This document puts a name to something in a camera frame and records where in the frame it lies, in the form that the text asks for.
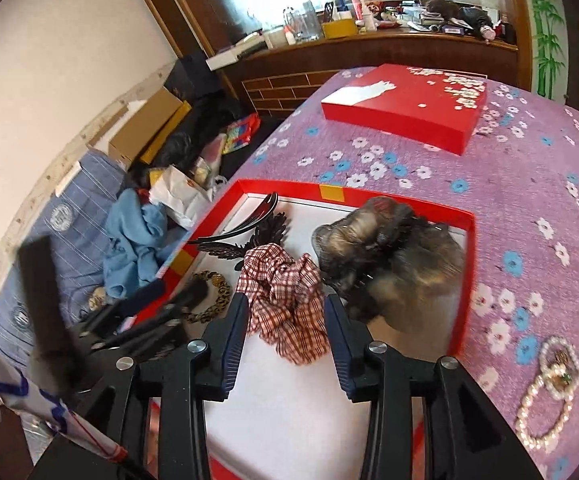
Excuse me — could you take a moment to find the sheer black organza scrunchie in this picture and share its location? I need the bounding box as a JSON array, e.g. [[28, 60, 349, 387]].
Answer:
[[312, 196, 467, 333]]

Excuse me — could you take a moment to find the dark cloth bundle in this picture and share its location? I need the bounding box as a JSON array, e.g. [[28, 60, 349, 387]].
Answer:
[[424, 0, 500, 41]]

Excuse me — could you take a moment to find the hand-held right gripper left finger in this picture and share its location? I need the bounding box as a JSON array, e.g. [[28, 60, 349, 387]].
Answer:
[[26, 292, 250, 480]]

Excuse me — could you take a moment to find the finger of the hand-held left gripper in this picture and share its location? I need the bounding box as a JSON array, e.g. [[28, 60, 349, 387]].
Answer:
[[80, 279, 166, 337], [92, 277, 211, 356]]

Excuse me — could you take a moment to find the white flat box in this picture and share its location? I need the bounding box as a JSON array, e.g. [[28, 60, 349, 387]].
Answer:
[[205, 35, 270, 72]]

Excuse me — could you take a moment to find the red floral box lid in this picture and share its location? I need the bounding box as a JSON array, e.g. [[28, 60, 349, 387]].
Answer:
[[321, 64, 489, 156]]

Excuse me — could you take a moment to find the white pump bottle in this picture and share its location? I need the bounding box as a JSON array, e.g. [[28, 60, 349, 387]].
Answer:
[[359, 0, 377, 35]]

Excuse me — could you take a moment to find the clear glass pitcher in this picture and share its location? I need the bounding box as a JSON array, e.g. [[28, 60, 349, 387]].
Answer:
[[289, 0, 323, 43]]

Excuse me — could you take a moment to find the green bamboo wall decal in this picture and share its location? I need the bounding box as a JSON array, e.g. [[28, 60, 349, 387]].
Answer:
[[524, 0, 570, 103]]

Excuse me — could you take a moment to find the black plastic bag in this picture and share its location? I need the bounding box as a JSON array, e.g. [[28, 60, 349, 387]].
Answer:
[[132, 105, 235, 186]]

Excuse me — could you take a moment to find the leopard print hair tie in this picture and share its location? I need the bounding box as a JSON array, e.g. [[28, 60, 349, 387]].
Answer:
[[182, 270, 232, 325]]

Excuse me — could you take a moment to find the yellow flat box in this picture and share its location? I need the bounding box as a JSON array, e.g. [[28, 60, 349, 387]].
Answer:
[[139, 100, 192, 166]]

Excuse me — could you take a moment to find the colourful printed package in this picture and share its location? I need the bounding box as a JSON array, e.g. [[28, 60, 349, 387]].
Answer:
[[222, 112, 261, 156]]

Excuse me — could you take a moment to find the white woven bag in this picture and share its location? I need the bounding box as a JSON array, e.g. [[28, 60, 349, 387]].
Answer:
[[0, 317, 132, 466]]

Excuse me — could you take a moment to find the red box tray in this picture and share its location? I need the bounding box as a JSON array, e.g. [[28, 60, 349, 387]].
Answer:
[[134, 178, 476, 480]]

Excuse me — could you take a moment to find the black rhinestone claw clip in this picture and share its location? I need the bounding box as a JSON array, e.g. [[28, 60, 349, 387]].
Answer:
[[186, 192, 290, 261]]

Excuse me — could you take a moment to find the white pearl bracelet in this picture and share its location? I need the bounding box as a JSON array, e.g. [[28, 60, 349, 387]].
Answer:
[[515, 380, 576, 453]]

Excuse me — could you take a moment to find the wooden brick-pattern counter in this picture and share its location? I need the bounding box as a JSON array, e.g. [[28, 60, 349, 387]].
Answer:
[[219, 25, 520, 116]]

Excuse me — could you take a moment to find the red checked scrunchie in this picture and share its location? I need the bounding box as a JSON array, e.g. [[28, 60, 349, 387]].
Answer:
[[236, 243, 331, 366]]

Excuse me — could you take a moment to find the blue cloth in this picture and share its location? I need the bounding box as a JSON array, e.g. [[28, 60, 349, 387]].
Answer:
[[103, 187, 190, 301]]

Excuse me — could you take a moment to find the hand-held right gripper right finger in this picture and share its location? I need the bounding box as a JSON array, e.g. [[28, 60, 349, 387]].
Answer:
[[323, 294, 545, 480]]

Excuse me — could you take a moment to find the blue plaid pillow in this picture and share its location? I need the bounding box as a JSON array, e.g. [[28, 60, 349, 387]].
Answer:
[[0, 150, 130, 361]]

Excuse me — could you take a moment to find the gold pearl brooch hair tie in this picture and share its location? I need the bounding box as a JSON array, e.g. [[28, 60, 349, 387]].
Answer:
[[539, 337, 579, 402]]

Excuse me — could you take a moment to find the small yellow box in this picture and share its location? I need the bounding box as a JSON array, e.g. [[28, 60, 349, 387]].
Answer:
[[321, 19, 359, 39]]

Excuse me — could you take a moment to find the brown cardboard box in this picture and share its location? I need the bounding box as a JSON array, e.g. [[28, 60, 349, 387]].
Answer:
[[86, 87, 185, 166]]

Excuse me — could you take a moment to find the white paper bag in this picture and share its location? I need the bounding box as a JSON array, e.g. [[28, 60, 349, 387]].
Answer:
[[148, 165, 215, 228]]

